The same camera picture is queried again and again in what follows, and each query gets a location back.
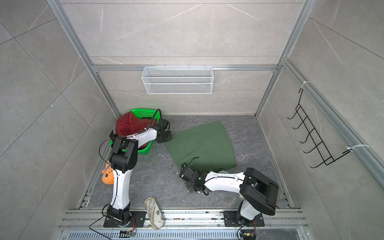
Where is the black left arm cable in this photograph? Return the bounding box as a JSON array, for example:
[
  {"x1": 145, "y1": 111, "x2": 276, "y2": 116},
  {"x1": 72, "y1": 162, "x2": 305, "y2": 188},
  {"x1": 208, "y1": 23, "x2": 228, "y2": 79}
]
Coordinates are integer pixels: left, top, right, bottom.
[{"x1": 145, "y1": 108, "x2": 163, "y2": 131}]

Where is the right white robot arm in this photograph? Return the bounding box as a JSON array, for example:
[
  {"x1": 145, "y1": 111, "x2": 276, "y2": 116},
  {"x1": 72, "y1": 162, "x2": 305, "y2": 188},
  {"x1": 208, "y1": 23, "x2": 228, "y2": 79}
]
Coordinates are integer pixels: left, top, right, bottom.
[{"x1": 179, "y1": 163, "x2": 279, "y2": 227}]

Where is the green skirt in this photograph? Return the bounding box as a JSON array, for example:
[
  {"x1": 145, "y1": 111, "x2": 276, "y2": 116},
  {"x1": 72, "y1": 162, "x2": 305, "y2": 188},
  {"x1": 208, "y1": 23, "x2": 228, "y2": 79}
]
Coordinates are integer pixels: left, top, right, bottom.
[{"x1": 166, "y1": 121, "x2": 237, "y2": 172}]

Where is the red polka dot skirt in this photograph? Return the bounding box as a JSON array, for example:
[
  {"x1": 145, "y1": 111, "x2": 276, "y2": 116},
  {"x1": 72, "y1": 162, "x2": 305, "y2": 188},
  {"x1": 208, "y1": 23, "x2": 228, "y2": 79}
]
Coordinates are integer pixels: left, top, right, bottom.
[{"x1": 110, "y1": 109, "x2": 161, "y2": 154}]

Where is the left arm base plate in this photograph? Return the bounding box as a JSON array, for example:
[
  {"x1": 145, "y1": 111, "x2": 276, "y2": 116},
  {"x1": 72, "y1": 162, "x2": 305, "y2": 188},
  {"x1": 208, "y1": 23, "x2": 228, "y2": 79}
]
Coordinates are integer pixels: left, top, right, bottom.
[{"x1": 103, "y1": 211, "x2": 147, "y2": 228}]

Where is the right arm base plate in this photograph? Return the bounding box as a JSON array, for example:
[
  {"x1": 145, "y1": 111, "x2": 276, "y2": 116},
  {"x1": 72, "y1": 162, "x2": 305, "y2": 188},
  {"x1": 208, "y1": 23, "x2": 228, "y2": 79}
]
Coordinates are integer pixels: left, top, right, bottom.
[{"x1": 223, "y1": 211, "x2": 265, "y2": 227}]

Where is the black wall hook rack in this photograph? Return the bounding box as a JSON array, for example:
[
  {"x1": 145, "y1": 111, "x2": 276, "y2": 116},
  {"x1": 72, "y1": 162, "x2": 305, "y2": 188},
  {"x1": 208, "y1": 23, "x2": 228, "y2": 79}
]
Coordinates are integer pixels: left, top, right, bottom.
[{"x1": 287, "y1": 89, "x2": 353, "y2": 169}]

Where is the orange plush toy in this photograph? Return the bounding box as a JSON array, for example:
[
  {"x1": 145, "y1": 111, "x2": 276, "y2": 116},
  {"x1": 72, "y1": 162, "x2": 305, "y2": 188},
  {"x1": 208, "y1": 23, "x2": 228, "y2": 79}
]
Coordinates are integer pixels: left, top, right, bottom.
[{"x1": 102, "y1": 161, "x2": 115, "y2": 185}]

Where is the patterned beige shoe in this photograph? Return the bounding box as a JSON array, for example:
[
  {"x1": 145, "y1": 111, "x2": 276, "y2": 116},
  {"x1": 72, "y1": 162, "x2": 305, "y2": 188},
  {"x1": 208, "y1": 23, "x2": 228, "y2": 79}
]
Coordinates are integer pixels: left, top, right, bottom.
[{"x1": 144, "y1": 197, "x2": 165, "y2": 230}]

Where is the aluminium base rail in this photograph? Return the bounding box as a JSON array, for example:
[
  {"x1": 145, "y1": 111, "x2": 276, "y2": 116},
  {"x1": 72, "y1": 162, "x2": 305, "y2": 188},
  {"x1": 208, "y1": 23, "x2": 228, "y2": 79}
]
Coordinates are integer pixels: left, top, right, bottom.
[{"x1": 58, "y1": 209, "x2": 313, "y2": 240}]

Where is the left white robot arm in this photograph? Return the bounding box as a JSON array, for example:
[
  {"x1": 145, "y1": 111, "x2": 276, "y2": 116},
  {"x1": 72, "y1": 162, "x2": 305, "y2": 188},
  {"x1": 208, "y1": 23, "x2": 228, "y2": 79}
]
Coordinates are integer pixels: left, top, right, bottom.
[{"x1": 107, "y1": 112, "x2": 172, "y2": 227}]

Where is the white wire mesh basket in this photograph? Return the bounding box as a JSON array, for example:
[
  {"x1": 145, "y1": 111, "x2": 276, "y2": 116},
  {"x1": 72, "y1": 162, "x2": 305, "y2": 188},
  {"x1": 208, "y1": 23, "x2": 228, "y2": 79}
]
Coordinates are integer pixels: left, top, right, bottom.
[{"x1": 142, "y1": 67, "x2": 214, "y2": 95}]

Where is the green plastic basket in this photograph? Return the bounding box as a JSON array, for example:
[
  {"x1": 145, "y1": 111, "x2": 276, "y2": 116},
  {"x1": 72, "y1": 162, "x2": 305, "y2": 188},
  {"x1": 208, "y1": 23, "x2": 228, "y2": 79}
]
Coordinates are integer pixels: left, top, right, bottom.
[{"x1": 110, "y1": 109, "x2": 162, "y2": 138}]

